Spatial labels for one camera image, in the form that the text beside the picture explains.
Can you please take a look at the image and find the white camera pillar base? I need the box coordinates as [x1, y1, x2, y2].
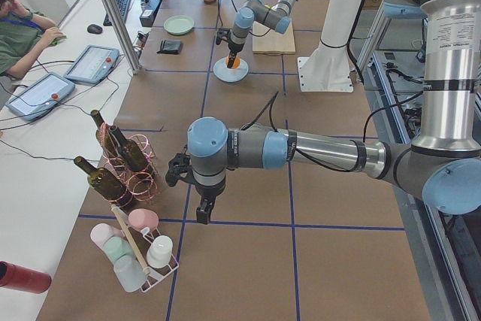
[298, 0, 362, 92]

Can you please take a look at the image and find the dark wine bottle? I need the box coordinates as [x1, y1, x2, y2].
[109, 126, 155, 179]
[74, 156, 134, 208]
[90, 110, 117, 157]

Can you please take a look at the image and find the teach pendant tablet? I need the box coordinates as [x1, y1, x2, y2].
[64, 44, 119, 85]
[6, 72, 75, 121]

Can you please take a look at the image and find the green plate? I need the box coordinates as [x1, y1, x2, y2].
[163, 15, 195, 35]

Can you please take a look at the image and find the mint green cup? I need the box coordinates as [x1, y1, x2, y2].
[102, 236, 135, 264]

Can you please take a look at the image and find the red cylinder bottle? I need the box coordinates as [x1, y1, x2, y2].
[1, 261, 52, 294]

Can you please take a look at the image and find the person's hand on desk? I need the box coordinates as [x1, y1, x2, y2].
[40, 27, 64, 47]

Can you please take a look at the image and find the near teach pendant tablet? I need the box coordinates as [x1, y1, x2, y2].
[6, 72, 75, 121]

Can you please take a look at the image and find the grey blue cup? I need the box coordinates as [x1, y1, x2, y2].
[113, 255, 147, 292]

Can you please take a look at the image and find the light blue plate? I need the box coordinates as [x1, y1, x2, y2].
[213, 58, 249, 83]

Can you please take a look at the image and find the black computer mouse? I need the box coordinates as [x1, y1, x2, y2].
[86, 24, 103, 35]

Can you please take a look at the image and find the black keyboard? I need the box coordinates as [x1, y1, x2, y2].
[115, 0, 131, 22]

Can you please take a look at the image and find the orange fruit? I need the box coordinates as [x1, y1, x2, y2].
[225, 56, 241, 69]

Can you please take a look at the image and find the white cup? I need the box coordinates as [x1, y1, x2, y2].
[147, 235, 173, 268]

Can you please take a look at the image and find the aluminium frame post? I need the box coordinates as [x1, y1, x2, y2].
[101, 0, 141, 74]

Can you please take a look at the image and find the pale pink cup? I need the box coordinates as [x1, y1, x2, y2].
[90, 223, 124, 250]

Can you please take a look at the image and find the bamboo cutting board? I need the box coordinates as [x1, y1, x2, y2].
[253, 22, 296, 55]

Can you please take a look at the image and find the wooden rack handle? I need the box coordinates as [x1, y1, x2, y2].
[111, 207, 150, 275]

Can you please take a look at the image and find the back dark wine bottle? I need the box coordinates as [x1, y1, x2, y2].
[90, 110, 117, 157]

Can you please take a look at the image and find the copper wire bottle rack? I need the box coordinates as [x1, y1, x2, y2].
[102, 125, 159, 204]

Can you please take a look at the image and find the seated person green shirt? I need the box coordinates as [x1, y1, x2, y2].
[1, 0, 65, 80]

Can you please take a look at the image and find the far teach pendant tablet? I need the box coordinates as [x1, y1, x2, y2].
[64, 44, 119, 85]

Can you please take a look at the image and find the front dark wine bottle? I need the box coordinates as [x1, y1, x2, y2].
[74, 156, 134, 208]

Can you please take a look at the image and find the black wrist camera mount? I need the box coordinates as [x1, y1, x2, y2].
[165, 150, 195, 187]

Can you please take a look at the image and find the middle dark wine bottle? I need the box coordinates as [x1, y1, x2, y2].
[109, 126, 155, 179]

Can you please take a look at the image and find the folded grey cloth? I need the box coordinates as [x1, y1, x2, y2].
[156, 40, 183, 55]

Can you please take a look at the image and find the pink cup on rack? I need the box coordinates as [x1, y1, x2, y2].
[128, 208, 159, 231]

